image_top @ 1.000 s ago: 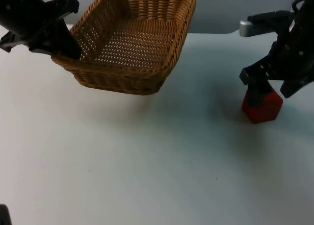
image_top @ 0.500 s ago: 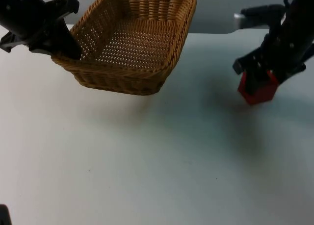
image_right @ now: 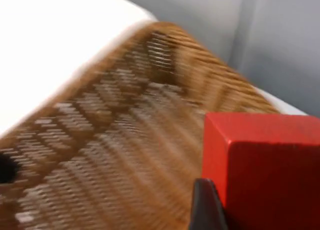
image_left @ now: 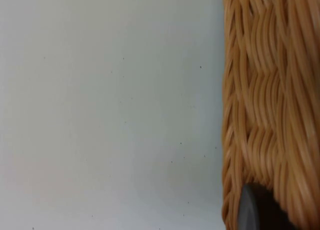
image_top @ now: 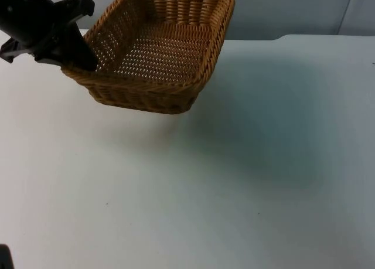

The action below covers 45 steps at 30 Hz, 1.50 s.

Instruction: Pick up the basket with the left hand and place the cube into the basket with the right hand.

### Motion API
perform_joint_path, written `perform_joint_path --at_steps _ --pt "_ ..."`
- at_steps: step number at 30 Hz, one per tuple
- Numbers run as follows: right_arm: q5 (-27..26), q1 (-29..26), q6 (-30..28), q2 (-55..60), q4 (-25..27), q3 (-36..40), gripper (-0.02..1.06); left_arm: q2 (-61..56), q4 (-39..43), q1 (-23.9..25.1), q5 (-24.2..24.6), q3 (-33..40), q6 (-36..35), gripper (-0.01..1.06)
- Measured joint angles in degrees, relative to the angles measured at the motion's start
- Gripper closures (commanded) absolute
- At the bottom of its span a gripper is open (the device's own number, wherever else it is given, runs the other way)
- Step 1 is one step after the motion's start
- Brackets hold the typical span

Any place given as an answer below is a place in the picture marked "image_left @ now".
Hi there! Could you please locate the pale brown wicker basket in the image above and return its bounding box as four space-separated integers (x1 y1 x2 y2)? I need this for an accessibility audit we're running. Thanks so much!
220 0 320 230

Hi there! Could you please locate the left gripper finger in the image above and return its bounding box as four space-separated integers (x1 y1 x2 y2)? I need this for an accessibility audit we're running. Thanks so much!
236 183 300 230

